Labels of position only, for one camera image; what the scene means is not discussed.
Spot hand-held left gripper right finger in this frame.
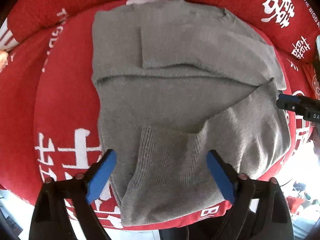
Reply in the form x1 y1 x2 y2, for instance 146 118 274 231
206 150 293 240

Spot grey knit sweater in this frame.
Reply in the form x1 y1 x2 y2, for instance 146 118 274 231
90 0 292 227

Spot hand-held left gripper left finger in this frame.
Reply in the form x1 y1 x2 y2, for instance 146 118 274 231
29 149 117 240

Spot red printed blanket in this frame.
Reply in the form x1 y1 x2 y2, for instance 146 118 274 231
0 0 320 230

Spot person's dark pants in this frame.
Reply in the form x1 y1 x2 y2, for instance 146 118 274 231
160 211 250 240

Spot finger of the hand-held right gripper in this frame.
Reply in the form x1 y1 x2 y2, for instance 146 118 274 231
276 94 302 110
299 95 320 107

